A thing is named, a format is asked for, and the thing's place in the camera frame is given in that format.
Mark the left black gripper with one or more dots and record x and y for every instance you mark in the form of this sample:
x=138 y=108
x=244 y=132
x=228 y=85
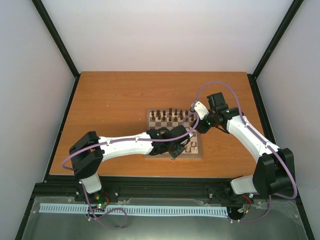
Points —
x=175 y=154

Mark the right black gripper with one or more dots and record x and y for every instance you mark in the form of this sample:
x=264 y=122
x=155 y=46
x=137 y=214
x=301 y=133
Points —
x=202 y=128

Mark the wooden chess board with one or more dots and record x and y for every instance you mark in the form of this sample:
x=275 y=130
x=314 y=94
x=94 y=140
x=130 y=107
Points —
x=194 y=137

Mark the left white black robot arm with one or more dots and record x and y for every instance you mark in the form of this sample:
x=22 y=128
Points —
x=91 y=150

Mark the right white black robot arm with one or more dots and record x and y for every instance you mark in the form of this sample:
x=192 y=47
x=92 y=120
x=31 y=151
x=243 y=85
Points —
x=273 y=171

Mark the dark chess pieces row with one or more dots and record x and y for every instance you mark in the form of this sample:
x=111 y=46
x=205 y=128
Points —
x=169 y=115

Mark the green lit circuit board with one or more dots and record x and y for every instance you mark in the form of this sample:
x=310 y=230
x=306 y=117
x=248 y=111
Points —
x=101 y=205

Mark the black aluminium frame rail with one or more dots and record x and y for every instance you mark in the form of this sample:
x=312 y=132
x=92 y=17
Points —
x=212 y=189

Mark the light blue slotted cable duct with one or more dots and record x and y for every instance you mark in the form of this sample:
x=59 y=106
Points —
x=137 y=210

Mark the right black frame post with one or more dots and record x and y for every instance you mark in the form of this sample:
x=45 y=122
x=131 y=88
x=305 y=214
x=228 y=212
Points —
x=280 y=31

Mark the black frame post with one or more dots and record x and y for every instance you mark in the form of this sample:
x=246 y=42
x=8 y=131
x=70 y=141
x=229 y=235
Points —
x=280 y=31
x=50 y=26

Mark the left black frame post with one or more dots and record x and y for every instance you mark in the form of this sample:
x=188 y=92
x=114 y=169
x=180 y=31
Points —
x=50 y=26

